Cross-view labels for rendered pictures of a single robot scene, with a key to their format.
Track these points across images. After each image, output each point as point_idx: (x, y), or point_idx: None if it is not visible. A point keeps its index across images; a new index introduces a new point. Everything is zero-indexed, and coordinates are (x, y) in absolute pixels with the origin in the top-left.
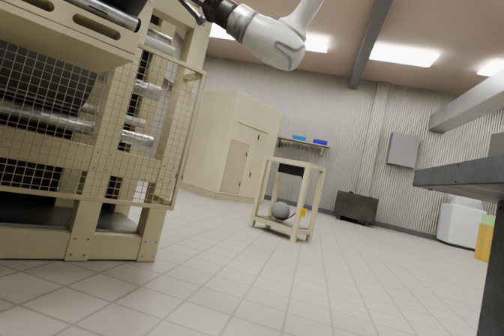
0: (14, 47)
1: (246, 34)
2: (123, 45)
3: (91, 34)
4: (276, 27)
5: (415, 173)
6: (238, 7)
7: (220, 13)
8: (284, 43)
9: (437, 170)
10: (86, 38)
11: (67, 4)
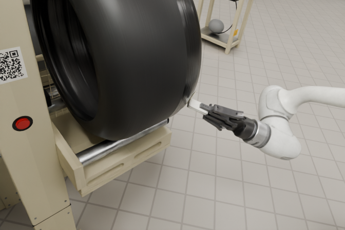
0: None
1: (260, 149)
2: (163, 145)
3: (146, 156)
4: (284, 149)
5: None
6: (256, 137)
7: (241, 137)
8: (288, 157)
9: None
10: (143, 159)
11: (130, 156)
